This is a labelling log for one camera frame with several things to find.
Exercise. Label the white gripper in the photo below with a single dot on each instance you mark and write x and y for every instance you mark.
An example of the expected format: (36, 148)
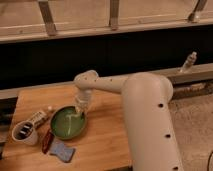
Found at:
(82, 100)

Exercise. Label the green ceramic bowl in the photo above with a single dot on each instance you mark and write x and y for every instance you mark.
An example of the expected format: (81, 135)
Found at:
(67, 123)

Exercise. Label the left metal bracket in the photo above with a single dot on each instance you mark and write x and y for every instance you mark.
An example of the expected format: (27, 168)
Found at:
(47, 17)

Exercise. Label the white tube with cap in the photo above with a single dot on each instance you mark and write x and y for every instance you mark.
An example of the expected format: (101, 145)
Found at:
(41, 116)

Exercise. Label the red chip bag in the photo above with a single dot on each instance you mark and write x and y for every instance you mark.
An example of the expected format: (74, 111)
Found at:
(47, 141)

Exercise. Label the middle metal bracket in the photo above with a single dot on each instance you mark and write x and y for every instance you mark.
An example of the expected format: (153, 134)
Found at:
(114, 13)

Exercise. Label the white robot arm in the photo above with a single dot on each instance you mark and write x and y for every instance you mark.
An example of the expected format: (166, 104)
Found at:
(145, 97)

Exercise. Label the right metal bracket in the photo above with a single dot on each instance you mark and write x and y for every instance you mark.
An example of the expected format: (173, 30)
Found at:
(194, 16)

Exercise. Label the white mug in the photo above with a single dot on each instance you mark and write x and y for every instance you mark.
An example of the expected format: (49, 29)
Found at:
(25, 132)

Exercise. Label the blue sponge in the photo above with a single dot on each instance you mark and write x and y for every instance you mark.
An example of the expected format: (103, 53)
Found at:
(60, 150)

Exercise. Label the metal bracket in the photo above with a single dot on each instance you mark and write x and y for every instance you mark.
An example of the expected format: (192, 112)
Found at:
(194, 16)
(47, 17)
(114, 13)

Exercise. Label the white bottle on ledge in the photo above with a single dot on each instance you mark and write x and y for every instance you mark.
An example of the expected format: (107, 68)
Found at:
(189, 62)

